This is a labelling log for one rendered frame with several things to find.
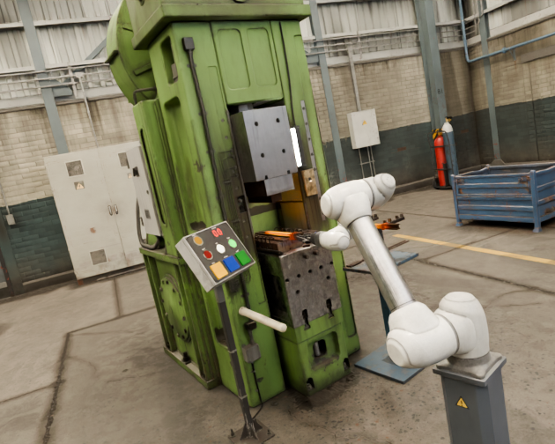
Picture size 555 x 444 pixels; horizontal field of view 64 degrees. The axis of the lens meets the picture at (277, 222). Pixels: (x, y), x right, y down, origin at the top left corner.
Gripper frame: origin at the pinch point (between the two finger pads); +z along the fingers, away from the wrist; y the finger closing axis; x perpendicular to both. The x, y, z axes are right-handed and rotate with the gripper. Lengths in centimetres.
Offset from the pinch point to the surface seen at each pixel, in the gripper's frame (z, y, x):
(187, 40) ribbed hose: 19, -36, 118
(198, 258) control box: -17, -70, 10
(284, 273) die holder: -1.2, -15.3, -18.4
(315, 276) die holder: -1.4, 6.6, -27.2
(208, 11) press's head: 17, -21, 133
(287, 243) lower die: 5.2, -5.1, -3.8
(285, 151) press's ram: 7, 6, 50
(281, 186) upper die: 6.1, -1.5, 30.5
